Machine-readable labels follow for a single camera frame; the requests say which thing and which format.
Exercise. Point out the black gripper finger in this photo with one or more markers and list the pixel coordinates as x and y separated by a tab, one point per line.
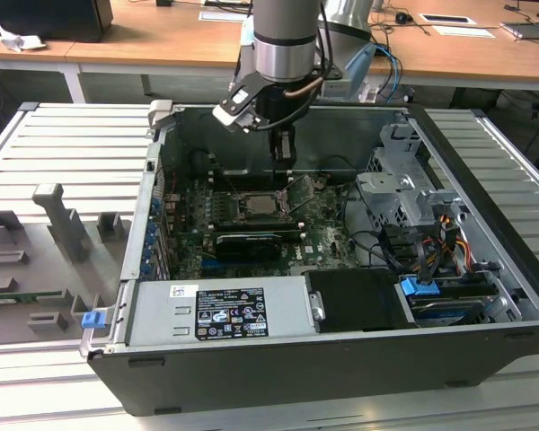
278	148

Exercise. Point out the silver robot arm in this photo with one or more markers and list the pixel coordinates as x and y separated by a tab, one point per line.
283	27

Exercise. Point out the black RAM slot bank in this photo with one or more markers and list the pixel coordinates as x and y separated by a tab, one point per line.
251	224
247	179

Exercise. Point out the CPU socket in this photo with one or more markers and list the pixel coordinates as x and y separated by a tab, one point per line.
240	211

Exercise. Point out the green motherboard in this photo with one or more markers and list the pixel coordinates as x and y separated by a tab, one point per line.
328	233

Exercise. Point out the white desk document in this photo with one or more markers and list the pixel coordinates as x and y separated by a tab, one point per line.
220	15

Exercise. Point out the black graphics card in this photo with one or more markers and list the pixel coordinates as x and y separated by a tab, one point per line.
247	247

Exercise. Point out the silver metal drive cage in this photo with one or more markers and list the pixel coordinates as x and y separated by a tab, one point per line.
386	193

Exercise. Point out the wooden desk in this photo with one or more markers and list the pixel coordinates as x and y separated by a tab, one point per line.
161	40

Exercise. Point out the black headset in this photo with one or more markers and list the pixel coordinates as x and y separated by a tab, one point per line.
403	18

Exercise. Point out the hard disk in blue carrier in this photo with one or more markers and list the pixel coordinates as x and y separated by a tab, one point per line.
417	287

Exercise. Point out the silver power supply unit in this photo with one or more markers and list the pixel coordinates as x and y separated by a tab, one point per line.
161	314

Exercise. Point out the white paper sheet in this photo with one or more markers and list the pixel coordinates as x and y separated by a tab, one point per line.
462	31

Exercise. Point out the black open PC case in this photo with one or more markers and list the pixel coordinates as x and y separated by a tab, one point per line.
296	377

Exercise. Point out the black box on desk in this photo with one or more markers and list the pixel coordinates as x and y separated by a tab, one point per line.
45	18

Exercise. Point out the blue case latch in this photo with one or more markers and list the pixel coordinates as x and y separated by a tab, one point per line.
92	319

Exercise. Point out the crumpled white paper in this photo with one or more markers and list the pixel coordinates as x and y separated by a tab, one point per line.
18	40

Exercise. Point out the grey parts rack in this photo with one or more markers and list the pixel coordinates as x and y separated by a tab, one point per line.
36	251

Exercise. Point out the grey laptop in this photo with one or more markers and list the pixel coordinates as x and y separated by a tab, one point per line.
530	30

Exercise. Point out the green RAM stick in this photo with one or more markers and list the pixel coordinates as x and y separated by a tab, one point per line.
22	295

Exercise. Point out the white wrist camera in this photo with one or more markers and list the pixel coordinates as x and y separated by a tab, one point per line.
235	114

